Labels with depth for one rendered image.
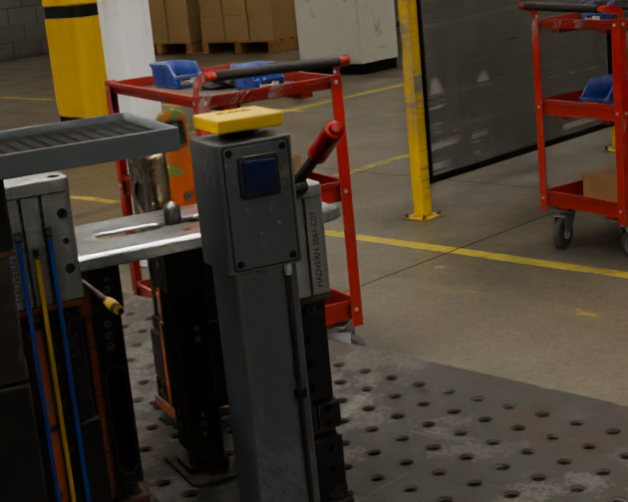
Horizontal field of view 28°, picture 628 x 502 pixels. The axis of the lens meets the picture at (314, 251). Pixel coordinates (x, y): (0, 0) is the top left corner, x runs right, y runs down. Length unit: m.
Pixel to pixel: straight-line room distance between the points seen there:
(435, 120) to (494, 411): 4.20
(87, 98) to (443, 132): 3.33
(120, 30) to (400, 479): 4.05
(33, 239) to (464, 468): 0.57
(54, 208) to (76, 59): 7.31
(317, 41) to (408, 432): 10.34
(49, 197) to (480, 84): 4.96
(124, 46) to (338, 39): 6.44
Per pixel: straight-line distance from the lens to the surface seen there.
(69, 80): 8.56
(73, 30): 8.44
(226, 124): 1.04
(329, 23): 11.66
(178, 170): 1.55
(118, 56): 5.35
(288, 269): 1.07
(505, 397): 1.64
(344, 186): 3.63
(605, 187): 4.87
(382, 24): 11.66
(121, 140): 0.97
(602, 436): 1.52
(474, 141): 5.98
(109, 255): 1.31
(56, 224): 1.16
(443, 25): 5.78
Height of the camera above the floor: 1.30
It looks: 14 degrees down
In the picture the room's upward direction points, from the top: 6 degrees counter-clockwise
